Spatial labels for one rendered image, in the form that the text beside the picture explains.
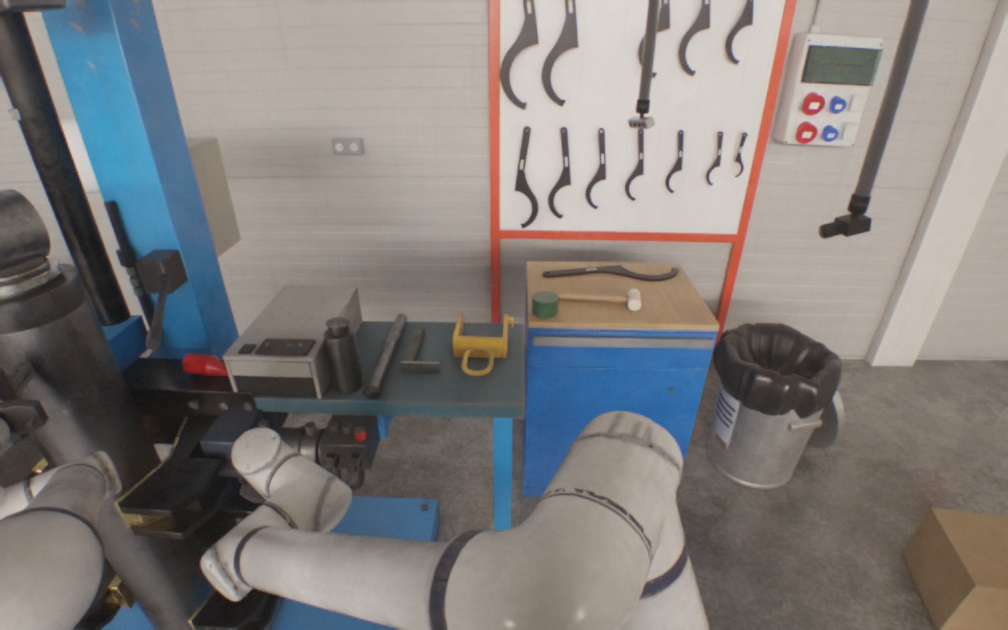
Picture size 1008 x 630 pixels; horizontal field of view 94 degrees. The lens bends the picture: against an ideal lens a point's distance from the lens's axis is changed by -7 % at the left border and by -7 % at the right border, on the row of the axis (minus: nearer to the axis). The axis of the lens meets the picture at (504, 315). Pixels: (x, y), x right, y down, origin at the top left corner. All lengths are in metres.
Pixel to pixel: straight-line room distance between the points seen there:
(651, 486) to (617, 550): 0.08
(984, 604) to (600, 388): 1.56
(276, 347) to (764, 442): 2.06
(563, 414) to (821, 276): 2.06
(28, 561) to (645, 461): 0.55
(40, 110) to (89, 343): 0.59
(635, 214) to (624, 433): 2.54
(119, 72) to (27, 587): 1.21
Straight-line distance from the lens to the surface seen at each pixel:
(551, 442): 2.27
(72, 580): 0.61
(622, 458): 0.52
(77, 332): 1.35
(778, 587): 2.49
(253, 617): 1.72
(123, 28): 1.56
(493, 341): 1.46
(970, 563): 2.54
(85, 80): 1.62
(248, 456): 0.98
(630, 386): 2.12
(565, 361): 2.01
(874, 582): 2.69
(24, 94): 1.64
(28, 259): 1.35
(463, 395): 1.35
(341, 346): 1.33
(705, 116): 2.99
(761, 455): 2.66
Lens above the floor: 1.90
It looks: 29 degrees down
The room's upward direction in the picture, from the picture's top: straight up
